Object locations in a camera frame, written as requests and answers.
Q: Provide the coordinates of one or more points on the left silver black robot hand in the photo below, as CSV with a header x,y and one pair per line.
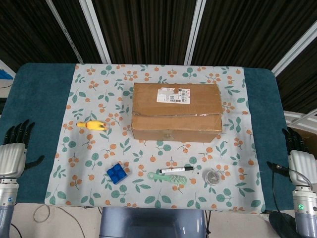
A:
x,y
12,158

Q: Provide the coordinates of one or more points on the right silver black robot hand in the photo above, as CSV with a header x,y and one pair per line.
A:
x,y
299,163

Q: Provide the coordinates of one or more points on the brown cardboard box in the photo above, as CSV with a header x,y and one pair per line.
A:
x,y
175,116

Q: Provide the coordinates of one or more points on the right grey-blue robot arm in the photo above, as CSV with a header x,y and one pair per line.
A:
x,y
305,208

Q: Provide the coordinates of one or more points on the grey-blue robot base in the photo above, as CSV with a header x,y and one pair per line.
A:
x,y
153,223

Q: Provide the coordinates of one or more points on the brown cardboard piece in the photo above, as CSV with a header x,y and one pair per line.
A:
x,y
309,141

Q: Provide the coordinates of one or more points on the black rounded object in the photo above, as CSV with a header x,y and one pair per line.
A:
x,y
282,223

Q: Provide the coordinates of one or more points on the teal fabric table cover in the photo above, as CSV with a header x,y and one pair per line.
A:
x,y
37,99

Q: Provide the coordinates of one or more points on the blue and white object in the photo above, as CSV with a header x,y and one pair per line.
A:
x,y
5,73

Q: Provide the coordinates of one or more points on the yellow rubber chicken toy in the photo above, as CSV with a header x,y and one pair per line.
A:
x,y
92,125

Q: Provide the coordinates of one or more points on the round clear pin container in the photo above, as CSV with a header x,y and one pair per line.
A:
x,y
213,177

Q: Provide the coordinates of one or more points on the floral leaf print tablecloth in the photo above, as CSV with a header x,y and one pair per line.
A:
x,y
104,148

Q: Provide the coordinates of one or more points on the blue plastic building block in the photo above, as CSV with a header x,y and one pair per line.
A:
x,y
118,173

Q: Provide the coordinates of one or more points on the white marker with black cap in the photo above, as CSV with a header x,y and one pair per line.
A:
x,y
173,170

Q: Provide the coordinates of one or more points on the mint green plastic brush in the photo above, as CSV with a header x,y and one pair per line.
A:
x,y
171,178

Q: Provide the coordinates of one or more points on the low white frame rail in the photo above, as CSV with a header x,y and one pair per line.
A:
x,y
301,117

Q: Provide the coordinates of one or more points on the slanted white frame beam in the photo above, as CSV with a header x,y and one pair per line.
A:
x,y
294,53

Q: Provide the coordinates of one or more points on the thin white frame post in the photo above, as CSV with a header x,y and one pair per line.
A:
x,y
65,29

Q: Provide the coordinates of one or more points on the wide white frame post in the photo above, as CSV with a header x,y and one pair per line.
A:
x,y
95,29

